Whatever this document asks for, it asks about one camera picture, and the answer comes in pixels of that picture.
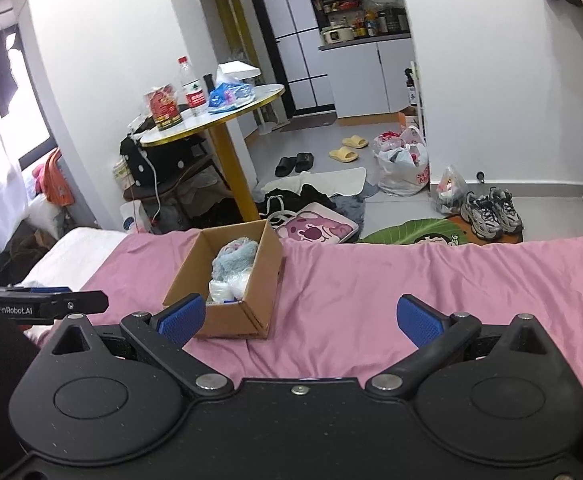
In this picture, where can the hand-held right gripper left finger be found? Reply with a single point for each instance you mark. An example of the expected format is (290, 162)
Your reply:
(184, 316)

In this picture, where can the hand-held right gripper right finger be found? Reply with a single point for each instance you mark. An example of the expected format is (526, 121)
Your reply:
(419, 319)

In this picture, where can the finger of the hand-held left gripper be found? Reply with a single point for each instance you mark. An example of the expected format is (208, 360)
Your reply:
(86, 304)
(49, 290)

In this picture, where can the blue-grey plush toy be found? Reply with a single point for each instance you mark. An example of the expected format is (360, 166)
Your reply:
(234, 260)

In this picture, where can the brown cardboard box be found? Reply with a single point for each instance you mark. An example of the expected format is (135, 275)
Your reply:
(266, 285)

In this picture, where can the white blanket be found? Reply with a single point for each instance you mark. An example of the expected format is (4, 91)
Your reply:
(66, 260)

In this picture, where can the pink bed sheet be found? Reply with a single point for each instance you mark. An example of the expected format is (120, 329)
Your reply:
(371, 290)

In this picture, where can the green leaf cartoon rug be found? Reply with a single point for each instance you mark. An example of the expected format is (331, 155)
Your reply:
(411, 232)

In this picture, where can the orange cloth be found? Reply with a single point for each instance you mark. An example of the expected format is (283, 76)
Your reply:
(57, 180)

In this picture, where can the grey sneaker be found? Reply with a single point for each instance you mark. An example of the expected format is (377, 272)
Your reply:
(507, 207)
(481, 217)

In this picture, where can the clear plastic bag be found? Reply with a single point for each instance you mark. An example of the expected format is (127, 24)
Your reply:
(449, 192)

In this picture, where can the grey fluffy cloth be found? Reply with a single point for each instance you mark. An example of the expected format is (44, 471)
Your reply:
(354, 205)

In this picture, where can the wooden chair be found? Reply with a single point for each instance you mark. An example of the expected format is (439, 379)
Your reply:
(186, 180)

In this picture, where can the pink bear cushion pad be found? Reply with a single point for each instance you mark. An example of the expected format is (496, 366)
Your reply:
(316, 227)

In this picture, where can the white plastic shopping bag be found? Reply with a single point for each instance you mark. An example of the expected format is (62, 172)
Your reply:
(404, 175)

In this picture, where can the black polka dot bag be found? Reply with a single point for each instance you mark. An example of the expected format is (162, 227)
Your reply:
(164, 160)

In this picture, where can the white towel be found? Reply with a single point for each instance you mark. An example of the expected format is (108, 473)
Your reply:
(336, 180)

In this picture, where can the black slipper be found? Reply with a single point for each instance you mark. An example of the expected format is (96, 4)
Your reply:
(304, 162)
(285, 166)

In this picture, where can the yellow slipper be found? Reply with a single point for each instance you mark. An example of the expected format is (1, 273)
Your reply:
(344, 153)
(355, 141)

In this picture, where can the orange box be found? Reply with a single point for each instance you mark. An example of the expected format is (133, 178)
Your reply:
(407, 117)

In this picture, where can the round gold-rimmed table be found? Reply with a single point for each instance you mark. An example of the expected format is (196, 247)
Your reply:
(221, 110)

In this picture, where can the red snack package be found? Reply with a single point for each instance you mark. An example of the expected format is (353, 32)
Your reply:
(164, 107)

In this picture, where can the clear water bottle red label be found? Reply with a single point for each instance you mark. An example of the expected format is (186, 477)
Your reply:
(192, 92)

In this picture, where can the blue plastic packet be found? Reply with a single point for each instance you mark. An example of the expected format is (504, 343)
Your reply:
(229, 95)

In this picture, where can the black spray bottle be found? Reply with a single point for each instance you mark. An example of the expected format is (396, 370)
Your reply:
(411, 87)

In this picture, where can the small black bottle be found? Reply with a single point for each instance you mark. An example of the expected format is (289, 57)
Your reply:
(208, 84)

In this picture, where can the white kitchen cabinet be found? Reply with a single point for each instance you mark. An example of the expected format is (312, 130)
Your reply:
(366, 77)

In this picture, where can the white tissue box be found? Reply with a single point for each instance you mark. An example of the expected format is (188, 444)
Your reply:
(236, 70)

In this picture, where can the white rice cooker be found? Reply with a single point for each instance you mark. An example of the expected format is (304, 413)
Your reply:
(337, 35)

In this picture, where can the black-framed sliding door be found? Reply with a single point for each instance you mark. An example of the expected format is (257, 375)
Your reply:
(296, 35)

